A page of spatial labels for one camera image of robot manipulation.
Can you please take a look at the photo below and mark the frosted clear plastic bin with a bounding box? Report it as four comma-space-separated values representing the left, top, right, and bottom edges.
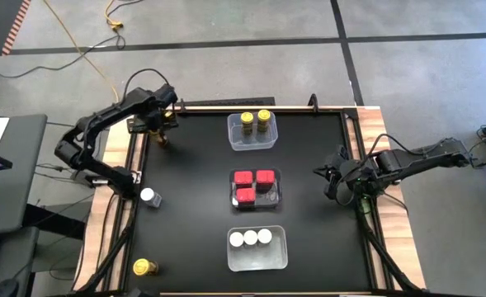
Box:
226, 111, 279, 153

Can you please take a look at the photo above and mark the black table frame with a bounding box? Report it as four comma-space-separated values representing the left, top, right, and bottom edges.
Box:
75, 105, 427, 297

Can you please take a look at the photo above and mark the grey keyboard shelf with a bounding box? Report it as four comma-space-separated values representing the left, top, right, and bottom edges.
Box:
0, 225, 41, 297

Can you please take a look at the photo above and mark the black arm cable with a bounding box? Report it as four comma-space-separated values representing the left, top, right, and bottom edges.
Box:
120, 68, 173, 109
335, 132, 417, 207

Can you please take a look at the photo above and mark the yellow-lid brown spice jar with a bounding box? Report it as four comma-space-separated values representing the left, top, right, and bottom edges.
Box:
132, 257, 159, 276
257, 108, 272, 134
239, 111, 255, 136
149, 126, 170, 149

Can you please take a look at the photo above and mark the grey desk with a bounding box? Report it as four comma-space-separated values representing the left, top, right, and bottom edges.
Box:
0, 113, 49, 237

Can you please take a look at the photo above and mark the long black bar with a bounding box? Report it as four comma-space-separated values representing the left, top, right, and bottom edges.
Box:
178, 96, 276, 108

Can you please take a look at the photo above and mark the glossy clear plastic bin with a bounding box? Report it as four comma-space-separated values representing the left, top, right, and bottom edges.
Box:
228, 167, 284, 210

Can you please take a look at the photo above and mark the white plastic bin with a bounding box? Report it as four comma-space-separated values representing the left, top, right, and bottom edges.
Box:
227, 224, 289, 273

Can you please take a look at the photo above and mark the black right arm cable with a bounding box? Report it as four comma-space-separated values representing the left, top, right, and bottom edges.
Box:
335, 132, 417, 207

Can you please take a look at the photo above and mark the long yellow floor cord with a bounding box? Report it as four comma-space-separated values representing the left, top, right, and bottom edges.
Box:
42, 0, 122, 107

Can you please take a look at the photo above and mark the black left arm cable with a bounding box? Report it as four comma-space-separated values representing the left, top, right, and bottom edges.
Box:
120, 68, 173, 109

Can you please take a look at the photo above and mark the black floor cable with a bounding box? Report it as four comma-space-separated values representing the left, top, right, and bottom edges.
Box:
0, 0, 147, 79

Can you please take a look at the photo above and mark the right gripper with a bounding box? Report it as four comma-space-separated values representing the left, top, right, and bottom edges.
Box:
313, 158, 378, 201

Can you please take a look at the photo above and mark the yellow cord with plug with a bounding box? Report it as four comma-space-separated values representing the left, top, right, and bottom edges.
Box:
103, 0, 125, 33

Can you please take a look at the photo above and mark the red-lid patterned spice tin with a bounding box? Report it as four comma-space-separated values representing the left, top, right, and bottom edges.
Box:
234, 170, 254, 189
236, 187, 257, 207
255, 169, 276, 193

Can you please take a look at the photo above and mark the black computer mouse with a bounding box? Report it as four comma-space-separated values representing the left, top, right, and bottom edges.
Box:
0, 278, 21, 297

